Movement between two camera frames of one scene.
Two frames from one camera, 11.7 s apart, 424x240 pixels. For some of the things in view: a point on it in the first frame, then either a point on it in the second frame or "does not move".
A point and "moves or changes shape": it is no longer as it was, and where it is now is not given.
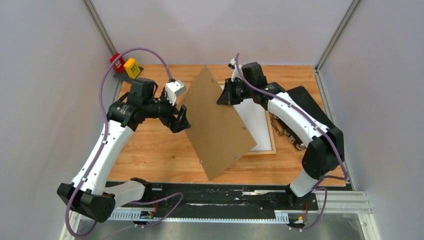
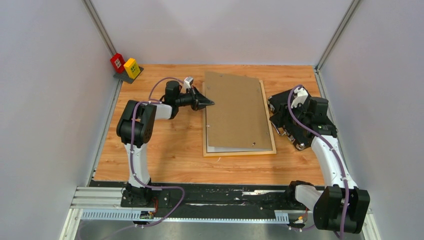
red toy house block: x=119 y=64 does not move
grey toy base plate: x=124 y=76 does not move
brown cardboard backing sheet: x=219 y=135 moves or changes shape
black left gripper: x=182 y=123 to x=200 y=101
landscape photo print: x=255 y=119 to x=211 y=149
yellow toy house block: x=132 y=68 does not move
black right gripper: x=227 y=97 to x=299 y=104
